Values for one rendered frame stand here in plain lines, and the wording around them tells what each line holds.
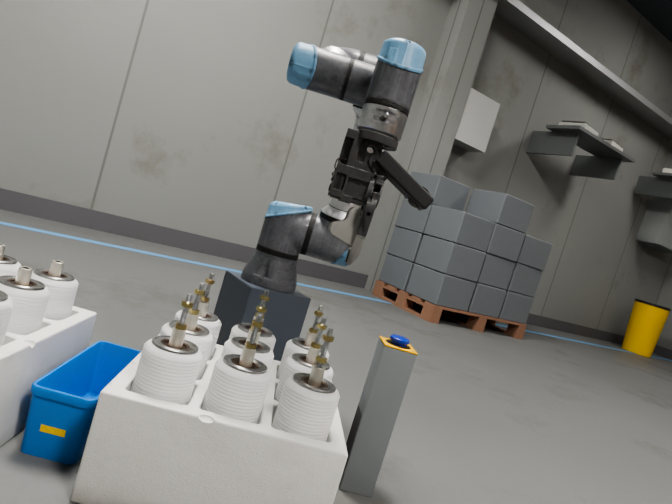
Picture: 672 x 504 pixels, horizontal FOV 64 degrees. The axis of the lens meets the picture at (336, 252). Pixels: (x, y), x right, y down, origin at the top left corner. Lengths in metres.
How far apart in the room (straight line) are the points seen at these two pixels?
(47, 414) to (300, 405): 0.42
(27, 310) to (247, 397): 0.42
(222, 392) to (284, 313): 0.55
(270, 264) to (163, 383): 0.58
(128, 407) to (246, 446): 0.19
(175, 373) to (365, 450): 0.45
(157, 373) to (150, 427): 0.08
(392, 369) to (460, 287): 2.92
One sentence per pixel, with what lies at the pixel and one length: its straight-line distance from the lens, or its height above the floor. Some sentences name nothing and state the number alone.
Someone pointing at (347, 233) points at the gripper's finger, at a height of 0.51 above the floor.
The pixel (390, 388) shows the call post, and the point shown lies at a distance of 1.11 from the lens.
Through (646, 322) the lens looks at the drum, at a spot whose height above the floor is 0.39.
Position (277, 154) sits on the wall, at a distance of 4.01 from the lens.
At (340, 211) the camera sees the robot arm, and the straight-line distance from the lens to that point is 1.38.
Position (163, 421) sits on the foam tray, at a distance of 0.88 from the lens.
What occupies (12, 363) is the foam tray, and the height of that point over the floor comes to 0.16.
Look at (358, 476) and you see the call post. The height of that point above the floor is 0.04.
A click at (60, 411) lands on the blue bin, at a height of 0.09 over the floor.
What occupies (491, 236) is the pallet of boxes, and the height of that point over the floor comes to 0.72.
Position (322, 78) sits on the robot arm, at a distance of 0.98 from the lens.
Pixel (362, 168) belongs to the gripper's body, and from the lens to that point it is 0.87.
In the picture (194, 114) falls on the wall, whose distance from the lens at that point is 3.79.
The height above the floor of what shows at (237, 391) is 0.22.
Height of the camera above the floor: 0.53
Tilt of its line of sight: 4 degrees down
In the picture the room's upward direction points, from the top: 17 degrees clockwise
